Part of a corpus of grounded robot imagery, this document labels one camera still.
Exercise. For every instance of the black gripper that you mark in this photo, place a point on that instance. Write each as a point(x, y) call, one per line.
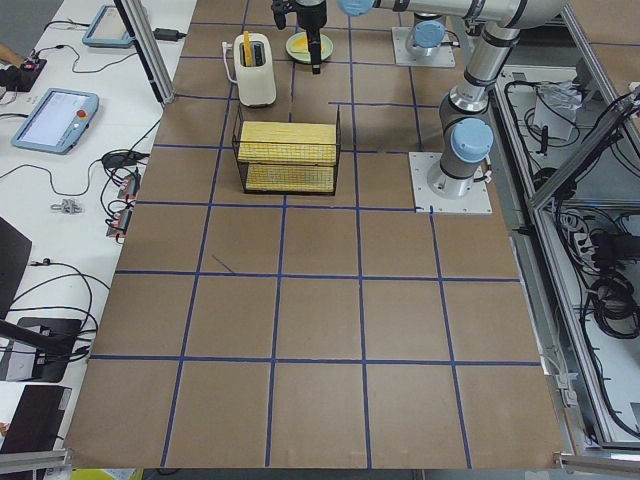
point(310, 17)

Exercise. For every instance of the cream white toaster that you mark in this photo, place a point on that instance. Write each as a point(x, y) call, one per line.
point(256, 84)

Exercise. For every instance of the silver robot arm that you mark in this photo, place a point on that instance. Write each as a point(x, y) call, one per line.
point(468, 139)
point(427, 35)

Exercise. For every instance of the yellow toast slice in toaster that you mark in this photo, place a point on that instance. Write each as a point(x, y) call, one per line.
point(248, 55)

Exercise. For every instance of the yellow toast slice on plate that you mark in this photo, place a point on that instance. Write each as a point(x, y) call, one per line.
point(299, 43)

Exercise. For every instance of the light green plate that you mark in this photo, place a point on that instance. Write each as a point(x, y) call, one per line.
point(327, 49)

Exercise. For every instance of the black power adapter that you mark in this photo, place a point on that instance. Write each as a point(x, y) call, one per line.
point(164, 34)

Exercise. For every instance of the far blue teach pendant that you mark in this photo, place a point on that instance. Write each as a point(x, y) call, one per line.
point(107, 30)

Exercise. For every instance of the blue teach pendant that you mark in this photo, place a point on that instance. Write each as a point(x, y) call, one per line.
point(57, 122)
point(107, 30)

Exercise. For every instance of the near blue teach pendant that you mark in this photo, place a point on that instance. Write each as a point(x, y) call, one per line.
point(57, 122)

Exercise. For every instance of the black electronics box red button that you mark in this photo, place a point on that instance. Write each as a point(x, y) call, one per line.
point(23, 78)

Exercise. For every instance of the small metal clamp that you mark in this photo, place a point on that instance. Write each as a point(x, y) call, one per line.
point(67, 206)

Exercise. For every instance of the black monitor stand base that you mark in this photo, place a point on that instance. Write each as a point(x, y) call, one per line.
point(39, 348)

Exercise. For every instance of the black wire basket rack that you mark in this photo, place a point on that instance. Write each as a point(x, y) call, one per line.
point(286, 157)

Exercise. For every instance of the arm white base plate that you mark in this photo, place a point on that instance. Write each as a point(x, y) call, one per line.
point(408, 53)
point(436, 193)

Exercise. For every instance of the aluminium frame post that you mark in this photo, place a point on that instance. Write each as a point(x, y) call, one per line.
point(138, 27)

